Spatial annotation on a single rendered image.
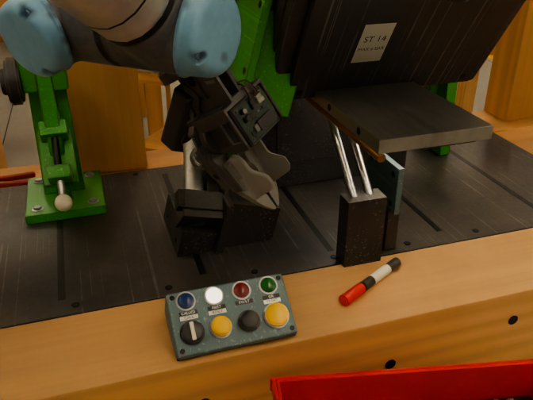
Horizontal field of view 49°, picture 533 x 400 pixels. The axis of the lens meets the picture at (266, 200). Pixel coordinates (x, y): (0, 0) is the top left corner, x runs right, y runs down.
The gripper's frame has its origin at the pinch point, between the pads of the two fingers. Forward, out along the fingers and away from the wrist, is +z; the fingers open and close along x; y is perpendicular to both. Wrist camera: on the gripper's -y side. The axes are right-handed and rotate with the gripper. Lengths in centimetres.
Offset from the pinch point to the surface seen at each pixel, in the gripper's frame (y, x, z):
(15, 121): -342, 121, -23
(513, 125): -11, 83, 41
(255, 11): -0.9, 16.8, -18.9
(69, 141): -38.7, 1.8, -17.0
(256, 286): -1.9, -7.6, 7.8
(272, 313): 0.9, -9.7, 10.2
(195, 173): -18.5, 5.5, -3.6
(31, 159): -285, 90, -2
